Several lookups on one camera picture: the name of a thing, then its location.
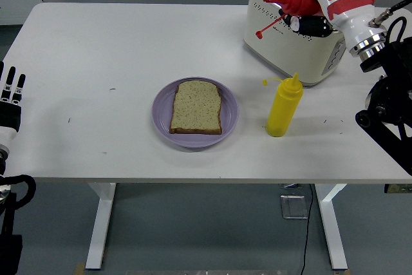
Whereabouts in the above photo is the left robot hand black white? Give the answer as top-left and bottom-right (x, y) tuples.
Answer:
(0, 61), (26, 143)

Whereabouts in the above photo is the slice of bread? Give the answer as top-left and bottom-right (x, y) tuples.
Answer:
(169, 80), (223, 135)

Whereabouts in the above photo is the desk control panel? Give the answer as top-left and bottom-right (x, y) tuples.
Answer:
(384, 184), (412, 194)

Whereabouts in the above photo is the cream and chrome toaster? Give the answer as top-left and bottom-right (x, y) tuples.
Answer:
(243, 0), (348, 88)

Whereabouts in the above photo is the yellow squeeze bottle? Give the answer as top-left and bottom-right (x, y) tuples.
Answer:
(261, 72), (304, 138)

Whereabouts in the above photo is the white table leg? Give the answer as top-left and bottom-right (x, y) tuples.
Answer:
(85, 183), (117, 270)
(314, 184), (348, 271)

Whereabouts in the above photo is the purple plate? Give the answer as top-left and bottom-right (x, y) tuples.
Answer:
(151, 77), (239, 149)

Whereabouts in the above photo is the metal floor socket plate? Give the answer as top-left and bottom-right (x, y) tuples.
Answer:
(279, 194), (309, 220)

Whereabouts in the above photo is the black cable under table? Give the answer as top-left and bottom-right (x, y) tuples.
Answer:
(299, 184), (315, 275)

